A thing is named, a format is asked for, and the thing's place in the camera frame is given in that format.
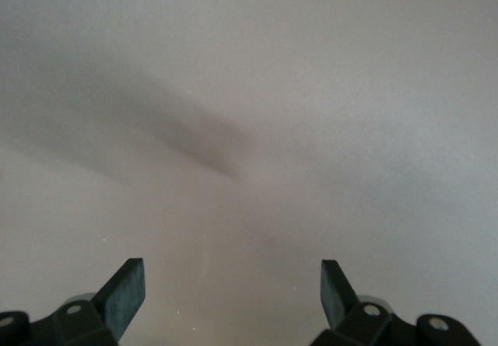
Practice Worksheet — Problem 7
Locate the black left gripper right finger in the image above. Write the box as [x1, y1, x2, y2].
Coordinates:
[310, 259, 483, 346]

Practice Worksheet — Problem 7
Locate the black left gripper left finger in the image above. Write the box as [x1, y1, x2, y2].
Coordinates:
[0, 258, 147, 346]

